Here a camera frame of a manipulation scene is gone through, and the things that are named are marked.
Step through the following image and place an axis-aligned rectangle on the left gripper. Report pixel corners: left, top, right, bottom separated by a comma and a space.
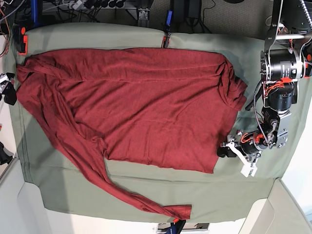
216, 131, 268, 166

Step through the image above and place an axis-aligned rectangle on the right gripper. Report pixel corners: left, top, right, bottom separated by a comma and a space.
0, 73, 17, 105

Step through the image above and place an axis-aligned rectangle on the red long-sleeve T-shirt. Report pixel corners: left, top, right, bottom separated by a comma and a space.
17, 48, 247, 220

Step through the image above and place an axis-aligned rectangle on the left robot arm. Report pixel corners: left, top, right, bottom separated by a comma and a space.
217, 0, 312, 177

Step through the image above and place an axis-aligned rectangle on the orange black clamp top left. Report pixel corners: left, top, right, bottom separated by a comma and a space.
13, 25, 28, 55

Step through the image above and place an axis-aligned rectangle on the orange black clamp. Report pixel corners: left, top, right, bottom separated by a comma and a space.
303, 54, 312, 78
166, 218, 186, 234
161, 10, 173, 48
13, 25, 28, 55

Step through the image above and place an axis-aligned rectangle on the black object left edge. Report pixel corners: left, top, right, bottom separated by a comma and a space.
0, 142, 13, 165

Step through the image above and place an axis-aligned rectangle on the orange black clamp bottom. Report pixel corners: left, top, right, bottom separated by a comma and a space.
166, 218, 186, 234

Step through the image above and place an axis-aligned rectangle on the white power strip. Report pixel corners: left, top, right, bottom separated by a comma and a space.
58, 0, 84, 10

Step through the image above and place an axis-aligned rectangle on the orange black clamp top middle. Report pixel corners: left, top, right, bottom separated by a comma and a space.
161, 10, 173, 48

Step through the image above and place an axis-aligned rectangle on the orange black clamp top right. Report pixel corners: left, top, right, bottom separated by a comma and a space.
303, 54, 312, 78

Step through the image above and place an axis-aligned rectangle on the black power adapter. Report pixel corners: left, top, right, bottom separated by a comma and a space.
170, 0, 202, 23

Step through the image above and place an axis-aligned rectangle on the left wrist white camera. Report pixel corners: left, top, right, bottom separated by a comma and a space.
241, 165, 257, 177

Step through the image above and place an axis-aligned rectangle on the metal table leg bracket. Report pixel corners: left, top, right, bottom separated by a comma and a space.
137, 8, 150, 28

